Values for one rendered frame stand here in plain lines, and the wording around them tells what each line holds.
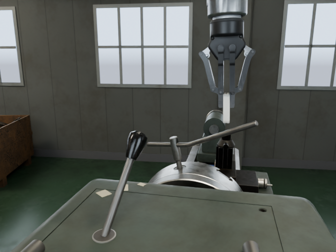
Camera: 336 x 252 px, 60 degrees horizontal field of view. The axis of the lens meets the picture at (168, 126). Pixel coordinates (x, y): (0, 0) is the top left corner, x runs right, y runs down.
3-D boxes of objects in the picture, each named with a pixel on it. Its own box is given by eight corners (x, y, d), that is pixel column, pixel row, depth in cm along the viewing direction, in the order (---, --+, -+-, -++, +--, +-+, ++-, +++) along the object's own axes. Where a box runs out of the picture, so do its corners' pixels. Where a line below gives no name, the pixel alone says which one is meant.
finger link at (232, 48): (228, 45, 69) (234, 45, 68) (229, 93, 71) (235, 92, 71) (228, 45, 65) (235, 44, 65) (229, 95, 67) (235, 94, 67)
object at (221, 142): (234, 148, 131) (235, 142, 130) (216, 147, 132) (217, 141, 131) (234, 143, 138) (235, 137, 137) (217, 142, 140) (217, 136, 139)
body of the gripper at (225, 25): (245, 19, 68) (244, 59, 70) (209, 21, 70) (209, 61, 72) (247, 14, 61) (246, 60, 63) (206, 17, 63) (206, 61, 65)
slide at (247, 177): (258, 195, 128) (258, 186, 127) (162, 186, 137) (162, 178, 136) (255, 179, 145) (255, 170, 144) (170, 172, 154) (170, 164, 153)
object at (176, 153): (176, 179, 78) (167, 138, 76) (181, 175, 80) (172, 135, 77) (182, 180, 77) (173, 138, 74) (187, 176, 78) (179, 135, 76)
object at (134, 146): (143, 164, 46) (142, 135, 45) (123, 162, 47) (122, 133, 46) (149, 155, 50) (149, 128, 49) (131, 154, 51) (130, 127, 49)
